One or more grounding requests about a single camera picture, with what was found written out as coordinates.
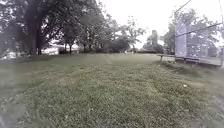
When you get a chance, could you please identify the green grass lawn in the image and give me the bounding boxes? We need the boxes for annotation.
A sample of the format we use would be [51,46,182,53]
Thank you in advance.
[0,52,224,128]

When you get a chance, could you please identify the row of trees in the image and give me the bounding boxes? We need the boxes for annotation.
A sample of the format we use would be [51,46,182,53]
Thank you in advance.
[0,0,224,57]

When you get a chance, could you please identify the bench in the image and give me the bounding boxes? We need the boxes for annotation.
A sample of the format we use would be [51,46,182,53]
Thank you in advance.
[156,53,176,63]

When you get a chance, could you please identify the overhead wires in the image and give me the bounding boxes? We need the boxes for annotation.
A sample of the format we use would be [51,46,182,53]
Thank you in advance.
[173,0,224,14]

